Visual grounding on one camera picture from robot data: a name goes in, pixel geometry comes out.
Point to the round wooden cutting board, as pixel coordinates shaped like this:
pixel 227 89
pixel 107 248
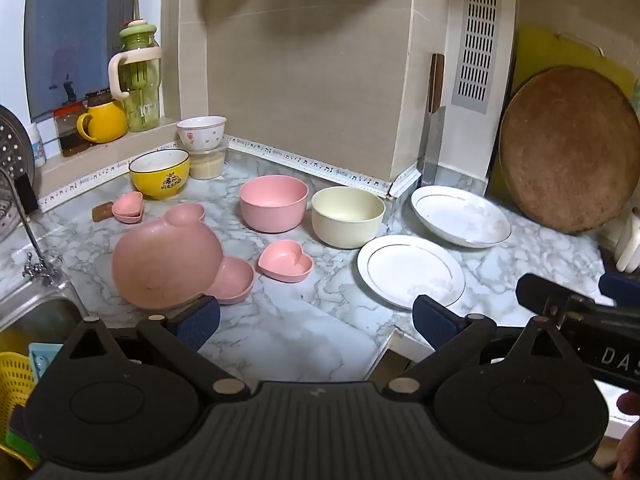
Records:
pixel 570 150

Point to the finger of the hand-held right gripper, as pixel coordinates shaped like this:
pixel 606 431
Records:
pixel 622 287
pixel 545 294

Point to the person's right hand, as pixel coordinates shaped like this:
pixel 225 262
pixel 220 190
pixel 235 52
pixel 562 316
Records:
pixel 631 405

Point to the white handheld appliance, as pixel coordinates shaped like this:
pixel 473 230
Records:
pixel 630 247

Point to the small pink heart-shaped dish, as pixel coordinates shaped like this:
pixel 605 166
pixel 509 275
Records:
pixel 135 220
pixel 127 204

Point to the steel sink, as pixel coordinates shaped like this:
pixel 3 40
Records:
pixel 35 317

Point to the white gold-rimmed plate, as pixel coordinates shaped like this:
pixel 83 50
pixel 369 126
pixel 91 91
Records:
pixel 407 270
pixel 460 216

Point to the window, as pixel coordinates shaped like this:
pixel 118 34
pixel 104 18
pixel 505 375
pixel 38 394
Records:
pixel 80 35

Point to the glass jar with brown liquid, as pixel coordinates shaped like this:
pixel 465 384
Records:
pixel 67 135

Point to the yellow cartoon bowl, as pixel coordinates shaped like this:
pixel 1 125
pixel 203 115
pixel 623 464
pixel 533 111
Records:
pixel 160 177

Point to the black sponge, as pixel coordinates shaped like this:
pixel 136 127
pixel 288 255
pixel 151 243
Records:
pixel 27 194

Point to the small brown block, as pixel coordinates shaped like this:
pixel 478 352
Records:
pixel 102 211

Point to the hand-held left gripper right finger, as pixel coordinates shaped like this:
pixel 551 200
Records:
pixel 434 321

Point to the yellow plastic cutting board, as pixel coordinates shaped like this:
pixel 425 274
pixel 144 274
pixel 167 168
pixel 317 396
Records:
pixel 540 55

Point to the light blue plastic holder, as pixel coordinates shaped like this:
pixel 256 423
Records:
pixel 42 357

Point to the grey vent grille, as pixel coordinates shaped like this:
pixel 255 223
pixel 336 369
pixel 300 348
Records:
pixel 476 45

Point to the pink bear-shaped plate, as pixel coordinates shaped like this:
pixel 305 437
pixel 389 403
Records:
pixel 165 260

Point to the clear plastic container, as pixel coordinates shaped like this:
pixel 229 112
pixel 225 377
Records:
pixel 207 165

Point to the music-note edge tape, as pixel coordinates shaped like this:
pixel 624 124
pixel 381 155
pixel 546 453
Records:
pixel 310 162

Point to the small white bottle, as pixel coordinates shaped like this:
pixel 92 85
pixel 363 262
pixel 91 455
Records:
pixel 37 147

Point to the green water bottle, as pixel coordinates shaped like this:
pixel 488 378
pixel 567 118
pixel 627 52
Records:
pixel 142 85

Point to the chrome faucet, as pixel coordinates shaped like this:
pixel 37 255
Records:
pixel 35 255

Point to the cream round bowl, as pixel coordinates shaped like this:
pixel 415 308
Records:
pixel 347 217

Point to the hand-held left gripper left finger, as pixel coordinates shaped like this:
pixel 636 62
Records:
pixel 201 319

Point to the pink round bowl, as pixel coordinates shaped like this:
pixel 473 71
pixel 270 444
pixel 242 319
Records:
pixel 274 205

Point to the perforated metal steamer plate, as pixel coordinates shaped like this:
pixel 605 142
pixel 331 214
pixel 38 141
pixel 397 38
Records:
pixel 10 160

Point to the white floral bowl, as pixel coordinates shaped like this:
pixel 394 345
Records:
pixel 201 134

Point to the yellow mug with black lid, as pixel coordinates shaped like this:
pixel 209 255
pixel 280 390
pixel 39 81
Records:
pixel 105 120

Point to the yellow plastic basket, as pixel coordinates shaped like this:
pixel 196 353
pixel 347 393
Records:
pixel 15 390

